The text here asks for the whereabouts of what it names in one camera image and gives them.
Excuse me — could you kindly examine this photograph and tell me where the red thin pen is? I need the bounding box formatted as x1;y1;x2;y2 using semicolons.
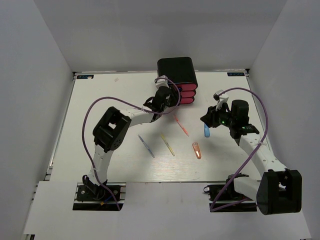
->
173;114;190;137

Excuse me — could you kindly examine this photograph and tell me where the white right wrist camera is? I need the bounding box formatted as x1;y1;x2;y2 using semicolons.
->
213;89;229;111

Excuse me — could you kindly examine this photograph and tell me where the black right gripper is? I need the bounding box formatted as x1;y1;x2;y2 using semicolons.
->
200;101;236;128

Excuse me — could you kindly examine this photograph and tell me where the pink top drawer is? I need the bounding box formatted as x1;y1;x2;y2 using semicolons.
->
176;83;198;92

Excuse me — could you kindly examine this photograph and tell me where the left table logo sticker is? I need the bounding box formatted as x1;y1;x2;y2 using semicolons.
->
76;74;94;80

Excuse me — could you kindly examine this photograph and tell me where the pink drawer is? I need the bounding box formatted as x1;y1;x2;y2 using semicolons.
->
180;97;195;105
180;90;196;98
176;83;198;92

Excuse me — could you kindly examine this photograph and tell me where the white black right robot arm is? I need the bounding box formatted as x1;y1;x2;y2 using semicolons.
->
200;99;302;215

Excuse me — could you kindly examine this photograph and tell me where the blue thin pen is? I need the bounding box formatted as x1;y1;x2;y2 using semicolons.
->
137;134;155;158

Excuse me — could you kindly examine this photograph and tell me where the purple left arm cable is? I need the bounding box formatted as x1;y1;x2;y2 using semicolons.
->
81;76;181;210

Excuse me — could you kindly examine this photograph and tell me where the blue utility knife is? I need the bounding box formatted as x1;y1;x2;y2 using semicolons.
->
204;124;211;138

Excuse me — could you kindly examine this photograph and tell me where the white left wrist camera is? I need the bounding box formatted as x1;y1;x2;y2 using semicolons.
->
154;75;169;89

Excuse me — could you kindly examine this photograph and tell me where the table logo sticker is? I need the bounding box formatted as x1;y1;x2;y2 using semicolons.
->
76;74;94;80
227;72;246;77

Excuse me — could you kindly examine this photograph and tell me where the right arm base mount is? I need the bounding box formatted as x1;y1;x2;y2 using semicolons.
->
203;184;257;213

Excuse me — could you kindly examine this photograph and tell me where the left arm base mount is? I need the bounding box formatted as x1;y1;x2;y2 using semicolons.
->
72;183;126;212

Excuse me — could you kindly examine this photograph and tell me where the black drawer cabinet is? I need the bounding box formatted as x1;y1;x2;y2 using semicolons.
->
157;56;198;87

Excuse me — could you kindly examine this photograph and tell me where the yellow thin pen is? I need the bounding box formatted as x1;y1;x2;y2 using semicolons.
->
160;133;175;156

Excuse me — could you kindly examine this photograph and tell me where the right table logo sticker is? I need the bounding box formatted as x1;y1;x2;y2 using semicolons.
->
227;72;246;77

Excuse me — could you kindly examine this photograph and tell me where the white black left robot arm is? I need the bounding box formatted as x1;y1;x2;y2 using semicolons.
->
81;83;181;200

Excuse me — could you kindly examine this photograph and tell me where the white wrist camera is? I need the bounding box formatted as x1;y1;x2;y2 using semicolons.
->
154;75;169;89
213;89;229;111

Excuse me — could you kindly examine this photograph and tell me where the pink bottom drawer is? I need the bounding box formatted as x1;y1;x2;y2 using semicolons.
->
180;97;195;105

